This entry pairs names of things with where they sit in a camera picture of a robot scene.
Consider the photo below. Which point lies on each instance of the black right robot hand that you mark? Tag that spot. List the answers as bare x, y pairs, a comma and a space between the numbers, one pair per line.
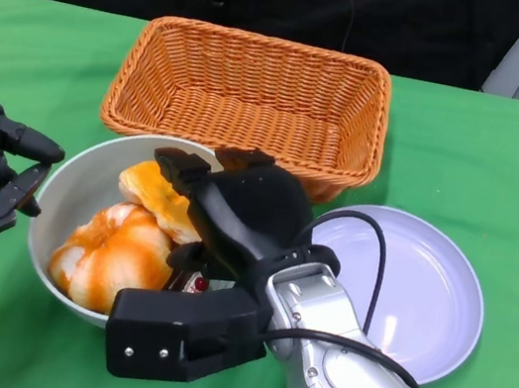
246, 212

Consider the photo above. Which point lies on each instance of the pale grey bowl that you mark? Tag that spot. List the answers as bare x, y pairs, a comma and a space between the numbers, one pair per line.
70, 181

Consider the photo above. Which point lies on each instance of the orange white striped bread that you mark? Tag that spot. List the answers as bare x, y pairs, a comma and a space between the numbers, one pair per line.
113, 253

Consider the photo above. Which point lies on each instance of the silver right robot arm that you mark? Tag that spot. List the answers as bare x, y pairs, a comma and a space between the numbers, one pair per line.
318, 315

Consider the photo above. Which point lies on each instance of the chocolate layered cake slice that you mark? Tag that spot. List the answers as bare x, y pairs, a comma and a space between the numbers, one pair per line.
188, 284

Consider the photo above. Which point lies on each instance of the orange wicker basket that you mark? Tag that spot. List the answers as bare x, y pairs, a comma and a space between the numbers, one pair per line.
253, 112

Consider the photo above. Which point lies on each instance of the lilac round plate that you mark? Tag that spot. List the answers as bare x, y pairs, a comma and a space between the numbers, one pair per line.
433, 295

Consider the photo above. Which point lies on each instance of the green tablecloth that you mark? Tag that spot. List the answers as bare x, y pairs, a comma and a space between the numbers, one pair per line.
10, 351

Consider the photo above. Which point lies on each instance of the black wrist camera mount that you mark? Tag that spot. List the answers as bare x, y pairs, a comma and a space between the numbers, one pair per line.
155, 331

